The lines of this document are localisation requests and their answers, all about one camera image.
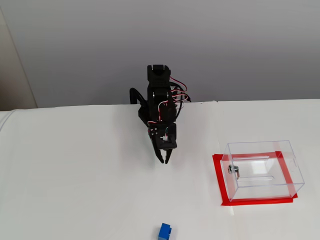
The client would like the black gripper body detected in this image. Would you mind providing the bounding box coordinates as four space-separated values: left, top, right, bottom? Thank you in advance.
148 122 179 151

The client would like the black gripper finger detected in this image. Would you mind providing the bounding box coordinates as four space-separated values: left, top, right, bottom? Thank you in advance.
164 148 174 165
155 147 166 164

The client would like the blue lego brick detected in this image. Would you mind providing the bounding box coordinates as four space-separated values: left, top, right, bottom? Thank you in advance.
157 222 174 240

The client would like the transparent plastic box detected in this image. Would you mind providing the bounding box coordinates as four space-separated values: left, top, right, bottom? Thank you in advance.
219 140 306 202

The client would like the black table clamp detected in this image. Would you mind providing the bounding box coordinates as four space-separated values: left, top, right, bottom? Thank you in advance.
129 87 148 108

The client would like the silver cam lock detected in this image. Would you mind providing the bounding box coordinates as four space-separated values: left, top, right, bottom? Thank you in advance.
227 164 242 180

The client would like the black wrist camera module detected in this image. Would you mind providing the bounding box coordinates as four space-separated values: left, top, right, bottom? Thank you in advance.
161 133 177 148

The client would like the red white black servo wire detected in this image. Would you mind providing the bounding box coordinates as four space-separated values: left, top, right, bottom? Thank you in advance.
147 99 171 126
169 77 188 109

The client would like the black cable with plug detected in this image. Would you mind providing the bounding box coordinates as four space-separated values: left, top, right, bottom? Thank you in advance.
174 94 193 121

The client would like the red tape frame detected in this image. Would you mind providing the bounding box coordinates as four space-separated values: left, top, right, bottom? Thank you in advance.
212 150 299 207

